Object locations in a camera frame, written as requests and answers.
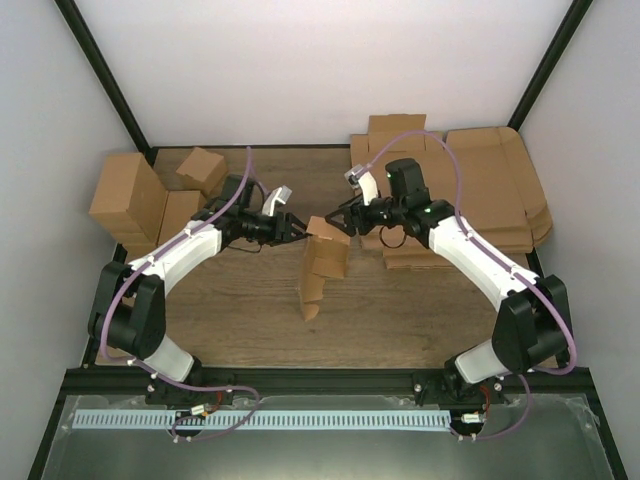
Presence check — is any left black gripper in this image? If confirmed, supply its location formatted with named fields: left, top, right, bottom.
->
left=239, top=211, right=313, bottom=246

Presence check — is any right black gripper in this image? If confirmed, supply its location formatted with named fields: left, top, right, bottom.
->
left=325, top=194, right=405, bottom=238

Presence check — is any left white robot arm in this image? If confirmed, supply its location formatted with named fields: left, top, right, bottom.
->
left=88, top=175, right=306, bottom=404

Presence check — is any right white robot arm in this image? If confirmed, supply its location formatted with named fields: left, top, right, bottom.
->
left=325, top=158, right=577, bottom=403

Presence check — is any small tilted cardboard box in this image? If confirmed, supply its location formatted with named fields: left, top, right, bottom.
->
left=176, top=147, right=228, bottom=197

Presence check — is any tall folded cardboard box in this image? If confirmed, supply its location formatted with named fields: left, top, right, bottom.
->
left=89, top=153, right=168, bottom=254

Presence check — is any stack of flat cardboard blanks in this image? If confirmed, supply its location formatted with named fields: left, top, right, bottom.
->
left=350, top=114, right=553, bottom=260

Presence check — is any clear plastic sheet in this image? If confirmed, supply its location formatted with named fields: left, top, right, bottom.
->
left=43, top=395, right=613, bottom=479

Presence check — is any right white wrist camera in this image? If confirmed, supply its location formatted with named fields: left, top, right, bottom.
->
left=344, top=165, right=379, bottom=206

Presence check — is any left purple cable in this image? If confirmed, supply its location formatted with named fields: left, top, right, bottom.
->
left=99, top=145, right=261, bottom=444

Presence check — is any purple cable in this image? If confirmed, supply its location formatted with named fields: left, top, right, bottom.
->
left=367, top=129, right=580, bottom=444
left=99, top=145, right=261, bottom=444

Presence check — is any light blue slotted cable duct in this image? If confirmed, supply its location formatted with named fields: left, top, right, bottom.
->
left=71, top=409, right=451, bottom=432

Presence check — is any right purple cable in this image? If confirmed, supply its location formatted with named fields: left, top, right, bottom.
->
left=367, top=129, right=580, bottom=444

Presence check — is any black aluminium frame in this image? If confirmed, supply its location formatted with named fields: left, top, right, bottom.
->
left=28, top=1, right=627, bottom=479

